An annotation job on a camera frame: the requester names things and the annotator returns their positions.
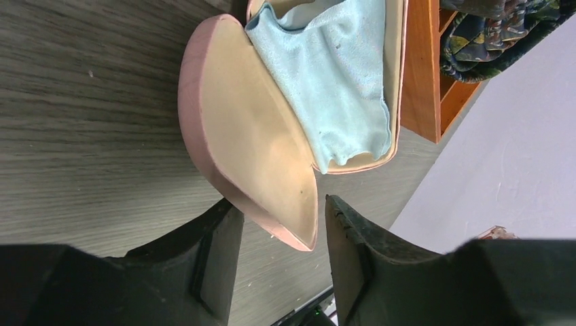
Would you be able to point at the orange wooden divider tray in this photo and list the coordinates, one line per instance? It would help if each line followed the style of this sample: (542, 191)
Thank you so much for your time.
(430, 100)

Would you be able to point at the pink glasses case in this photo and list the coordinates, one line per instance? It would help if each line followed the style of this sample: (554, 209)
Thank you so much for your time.
(244, 137)

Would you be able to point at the dark floral rolled tie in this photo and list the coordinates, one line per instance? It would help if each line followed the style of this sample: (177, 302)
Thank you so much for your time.
(487, 37)

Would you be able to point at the light blue cleaning cloth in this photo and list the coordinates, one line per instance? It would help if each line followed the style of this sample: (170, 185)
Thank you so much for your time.
(326, 57)

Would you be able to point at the pink transparent sunglasses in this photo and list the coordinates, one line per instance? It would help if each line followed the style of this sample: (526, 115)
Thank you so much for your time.
(497, 232)

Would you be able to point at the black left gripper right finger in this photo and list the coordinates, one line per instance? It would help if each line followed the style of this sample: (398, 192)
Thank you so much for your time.
(382, 279)

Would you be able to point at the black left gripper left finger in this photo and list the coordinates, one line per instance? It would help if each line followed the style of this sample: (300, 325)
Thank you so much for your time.
(185, 277)

